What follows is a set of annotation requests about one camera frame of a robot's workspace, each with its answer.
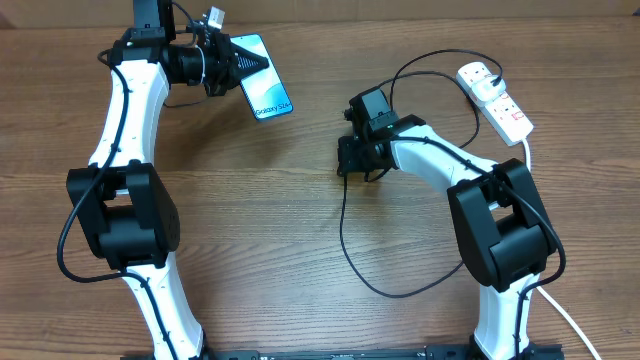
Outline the white power extension strip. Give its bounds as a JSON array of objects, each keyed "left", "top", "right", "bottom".
[{"left": 456, "top": 62, "right": 534, "bottom": 146}]

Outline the white charger plug adapter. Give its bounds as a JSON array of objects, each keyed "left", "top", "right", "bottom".
[{"left": 471, "top": 75, "right": 506, "bottom": 107}]

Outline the black USB charging cable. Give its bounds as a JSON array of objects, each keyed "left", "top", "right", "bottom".
[{"left": 338, "top": 48, "right": 505, "bottom": 300}]

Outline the Samsung Galaxy smartphone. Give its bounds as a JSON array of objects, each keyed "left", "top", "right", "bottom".
[{"left": 231, "top": 34, "right": 294, "bottom": 122}]

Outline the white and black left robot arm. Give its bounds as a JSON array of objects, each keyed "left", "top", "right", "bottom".
[{"left": 57, "top": 1, "right": 269, "bottom": 359}]

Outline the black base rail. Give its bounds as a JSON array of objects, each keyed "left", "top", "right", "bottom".
[{"left": 119, "top": 342, "right": 566, "bottom": 360}]

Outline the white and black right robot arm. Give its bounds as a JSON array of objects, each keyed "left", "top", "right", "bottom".
[{"left": 337, "top": 88, "right": 565, "bottom": 359}]

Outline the white power strip cord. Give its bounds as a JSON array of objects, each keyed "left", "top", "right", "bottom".
[{"left": 521, "top": 138, "right": 604, "bottom": 360}]

